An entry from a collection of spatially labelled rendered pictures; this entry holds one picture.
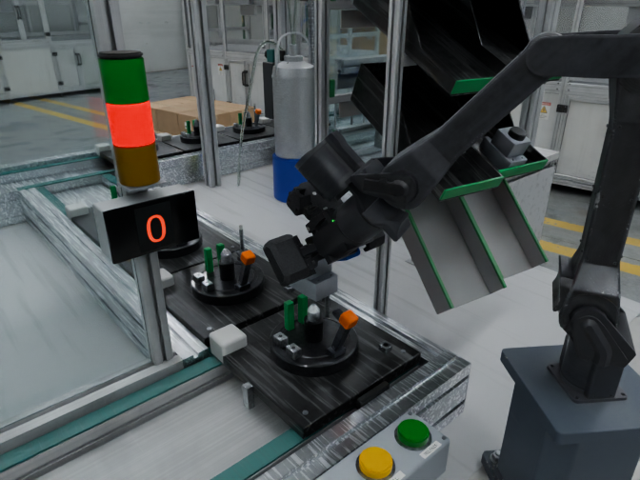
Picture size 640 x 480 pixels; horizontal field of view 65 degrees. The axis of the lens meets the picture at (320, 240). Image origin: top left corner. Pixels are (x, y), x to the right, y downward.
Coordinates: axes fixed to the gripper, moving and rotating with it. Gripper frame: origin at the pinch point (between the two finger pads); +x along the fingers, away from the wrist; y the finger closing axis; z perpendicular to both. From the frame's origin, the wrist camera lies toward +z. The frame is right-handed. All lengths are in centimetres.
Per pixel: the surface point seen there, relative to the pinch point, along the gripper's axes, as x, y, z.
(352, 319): -2.2, 0.1, -10.8
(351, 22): -5.2, -28.1, 36.5
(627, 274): 99, -268, -65
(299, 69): 43, -58, 62
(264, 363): 12.2, 8.3, -10.6
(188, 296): 30.5, 7.8, 6.7
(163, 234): 2.2, 18.0, 10.4
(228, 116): 366, -243, 236
